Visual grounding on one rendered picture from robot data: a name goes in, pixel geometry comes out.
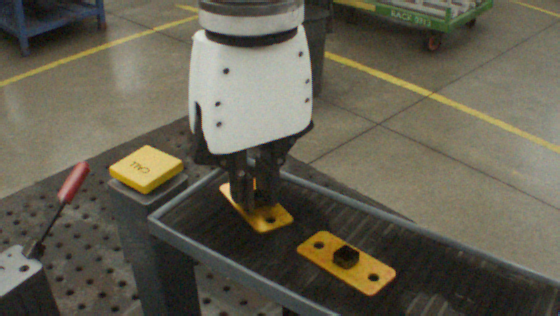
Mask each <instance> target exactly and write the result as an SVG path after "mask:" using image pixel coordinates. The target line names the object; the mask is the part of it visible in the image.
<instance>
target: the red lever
mask: <svg viewBox="0 0 560 316"><path fill-rule="evenodd" d="M90 172H91V169H90V164H89V163H87V162H85V161H82V162H78V163H77V164H76V167H75V168H74V169H73V171H72V172H71V174H70V175H69V177H68V178H67V180H66V181H65V184H64V185H63V186H62V188H61V191H60V192H59V193H58V194H57V195H56V196H57V197H59V198H58V200H57V203H56V204H55V205H54V207H53V210H51V212H50V213H49V216H48V217H47V219H46V221H45V222H44V223H43V226H42V227H41V229H40V231H39V232H38V233H37V236H36V237H35V238H34V237H33V236H30V237H29V238H28V239H27V242H26V243H25V244H24V247H23V248H22V249H21V250H22V251H21V252H22V254H23V255H24V256H25V257H27V259H30V258H31V259H33V258H35V259H36V260H38V261H39V258H40V257H42V254H43V252H44V251H45V249H46V246H45V245H44V244H43V241H44V240H45V238H46V236H47V235H48V234H49V231H50V229H51V228H52V226H53V225H54V223H55V222H56V219H57V218H58V216H60V215H59V214H60V213H61V212H62V210H63V209H64V206H65V205H66V204H68V205H69V204H70V203H71V202H72V201H73V198H74V196H75V195H76V194H77V192H78V189H79V188H80V187H81V185H82V184H83V182H84V180H85V179H86V178H87V176H88V175H89V174H90Z"/></svg>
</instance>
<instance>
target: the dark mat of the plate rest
mask: <svg viewBox="0 0 560 316"><path fill-rule="evenodd" d="M227 183H229V176H228V172H227V171H224V172H223V173H222V175H220V176H219V177H217V178H216V179H214V180H213V181H212V182H210V183H209V184H207V185H206V186H204V187H203V188H201V189H200V190H198V191H197V192H196V193H194V194H193V195H191V196H190V197H189V198H187V199H186V200H184V201H183V202H181V203H180V204H178V205H177V206H176V207H174V208H173V209H171V210H170V211H168V213H167V214H165V215H164V216H162V217H161V218H159V219H158V221H159V222H161V223H163V224H165V225H166V226H168V227H170V228H172V229H174V230H176V231H178V232H180V233H182V234H184V235H185V236H187V237H189V238H191V239H193V240H195V241H197V242H199V243H201V244H203V245H204V246H206V247H208V249H210V250H212V251H214V252H216V253H218V254H220V255H222V256H223V257H225V258H227V259H229V260H231V261H233V262H235V263H237V264H239V265H241V266H242V267H244V268H246V269H248V270H251V271H253V272H255V273H257V274H259V275H261V276H262V277H264V278H266V279H268V280H270V281H272V282H274V283H276V284H278V285H280V286H281V287H285V288H287V289H289V290H291V291H293V292H295V293H297V294H299V295H300V296H302V297H304V298H306V299H308V300H310V301H312V302H316V303H318V304H319V305H321V306H323V307H325V308H327V309H329V310H331V311H335V312H337V313H338V314H340V315H342V316H558V313H559V311H560V289H559V290H558V289H556V288H555V287H551V286H549V285H546V284H544V283H542V282H541V283H540V282H539V281H536V280H533V279H531V278H530V277H526V276H524V275H522V274H518V273H517V272H514V271H510V270H509V269H507V268H503V267H501V266H499V265H497V264H492V263H491V262H488V261H487V260H482V259H481V258H478V257H477V256H472V255H470V254H468V253H465V252H464V251H459V250H457V249H455V248H452V247H451V246H449V245H444V244H442V243H440V242H437V241H435V240H433V239H431V238H429V237H428V238H426V237H424V236H422V235H420V234H417V233H415V232H413V231H410V230H408V229H406V228H404V227H399V226H396V225H394V224H392V223H389V222H387V221H384V220H383V219H380V218H378V217H375V216H373V215H370V214H368V213H366V212H363V211H361V210H358V209H356V208H353V207H351V206H348V205H346V204H343V203H341V202H339V201H336V200H334V199H331V198H329V197H325V196H323V195H321V194H318V193H316V192H313V191H311V190H309V189H306V188H304V187H301V186H299V185H296V184H293V183H290V182H288V181H286V180H283V179H281V178H280V189H279V190H278V203H279V204H280V205H281V207H282V208H283V209H284V210H285V211H286V212H287V213H288V214H289V215H290V216H291V217H292V219H293V221H292V223H291V224H290V225H287V226H285V227H282V228H279V229H277V230H274V231H271V232H269V233H266V234H257V233H256V232H255V231H254V230H253V229H252V228H251V227H250V225H249V224H248V223H247V222H246V221H245V220H244V218H243V217H242V216H241V215H240V214H239V213H238V211H237V210H236V209H235V207H234V206H233V205H232V203H230V202H229V201H228V200H227V199H226V198H225V196H224V195H223V194H222V193H221V192H220V187H221V186H222V185H224V184H227ZM320 231H327V232H329V233H330V234H332V235H334V236H335V237H337V238H339V239H340V240H342V241H344V242H345V243H347V244H349V245H351V246H352V247H353V246H354V247H356V248H357V249H359V250H361V251H362V252H364V253H366V254H367V255H369V256H371V257H373V258H374V259H376V260H378V261H379V262H382V263H383V264H385V265H387V266H388V267H390V268H392V269H393V270H394V271H395V272H396V274H395V276H394V278H392V279H391V280H390V281H389V282H388V283H387V284H386V285H385V286H384V287H383V288H381V289H380V290H379V291H378V292H377V293H376V294H375V295H373V296H365V295H363V294H361V293H360V292H358V291H357V290H355V289H354V288H352V287H349V286H348V285H346V284H345V283H343V282H341V280H339V279H338V278H336V277H335V276H333V275H332V274H330V273H327V272H326V271H324V270H322V269H321V268H319V267H318V266H316V265H315V264H313V263H312V262H310V261H309V260H307V259H305V258H303V257H301V256H300V255H298V254H297V252H296V248H297V246H299V245H301V244H302V243H304V242H305V241H307V240H308V239H310V238H311V237H312V236H314V235H315V234H317V233H318V232H320Z"/></svg>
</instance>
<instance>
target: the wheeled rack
mask: <svg viewBox="0 0 560 316"><path fill-rule="evenodd" d="M375 1H377V2H375ZM378 2H380V3H378ZM333 3H336V4H340V5H344V6H349V7H350V9H349V10H348V11H347V12H351V17H350V20H347V24H356V22H357V21H356V20H353V16H354V13H355V10H356V8H357V9H361V10H365V11H370V12H374V13H378V14H381V15H383V16H387V17H391V18H395V19H399V20H404V21H408V22H412V23H414V24H416V25H420V26H424V27H429V28H432V29H430V30H431V31H430V30H429V31H428V32H427V33H425V34H424V35H423V37H424V38H425V39H424V44H423V45H424V48H425V49H426V50H427V51H428V52H431V53H433V52H435V51H436V50H437V49H438V48H439V47H440V44H441V37H442V35H443V34H444V33H448V34H450V33H451V32H452V31H453V30H456V29H457V28H458V27H460V26H462V25H464V24H467V26H468V27H474V26H475V23H476V17H477V16H479V15H481V13H485V11H487V10H490V9H491V8H493V6H492V5H493V0H372V1H370V0H333ZM388 5H390V6H388ZM410 10H412V11H410ZM416 12H417V13H416ZM419 13H420V14H419ZM423 14H425V15H423ZM427 15H430V16H427ZM432 16H433V17H432ZM436 17H438V18H436ZM441 19H443V20H441Z"/></svg>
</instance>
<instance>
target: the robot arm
mask: <svg viewBox="0 0 560 316"><path fill-rule="evenodd" d="M198 11H199V12H198V22H199V24H200V25H201V26H202V27H203V28H205V30H202V31H199V32H197V33H196V34H195V39H194V44H193V45H192V52H191V63H190V86H189V119H190V126H191V130H192V132H193V133H194V137H193V141H192V144H191V148H190V151H189V157H190V159H191V160H192V161H193V162H194V163H195V164H196V165H211V166H212V165H217V166H218V167H220V168H222V169H224V170H225V171H227V172H228V176H229V193H230V197H231V199H233V201H234V202H235V203H236V204H238V203H239V204H240V205H241V207H242V209H243V210H244V211H245V212H246V213H247V214H251V213H253V212H254V179H253V177H252V176H251V175H250V174H249V173H248V161H247V148H250V147H254V146H257V145H260V153H261V154H259V155H256V158H255V185H256V188H258V189H260V190H261V191H262V193H263V194H264V195H265V196H267V201H268V203H269V204H270V205H271V206H274V205H277V204H278V190H279V189H280V167H281V166H283V165H284V164H285V161H286V154H287V153H288V152H289V150H290V149H291V148H292V147H293V145H295V143H296V141H297V139H298V138H299V139H300V138H301V137H302V136H304V135H305V134H307V133H308V132H310V131H311V130H312V129H313V127H314V123H313V121H312V118H311V111H312V74H311V62H310V54H309V49H308V47H307V42H306V37H305V32H304V29H303V26H302V25H301V23H302V21H303V20H304V0H198ZM196 111H197V112H196Z"/></svg>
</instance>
